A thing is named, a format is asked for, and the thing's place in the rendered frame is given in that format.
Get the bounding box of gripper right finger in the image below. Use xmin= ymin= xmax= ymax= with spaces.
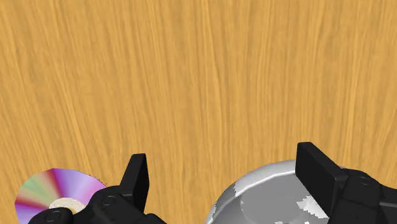
xmin=295 ymin=142 xmax=397 ymax=224

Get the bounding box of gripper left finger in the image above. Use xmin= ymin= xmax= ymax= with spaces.
xmin=27 ymin=153 xmax=168 ymax=224

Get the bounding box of grey round bowl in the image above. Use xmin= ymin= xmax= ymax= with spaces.
xmin=204 ymin=159 xmax=345 ymax=224

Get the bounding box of iridescent compact disc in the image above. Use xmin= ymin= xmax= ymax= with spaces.
xmin=14 ymin=168 xmax=108 ymax=224

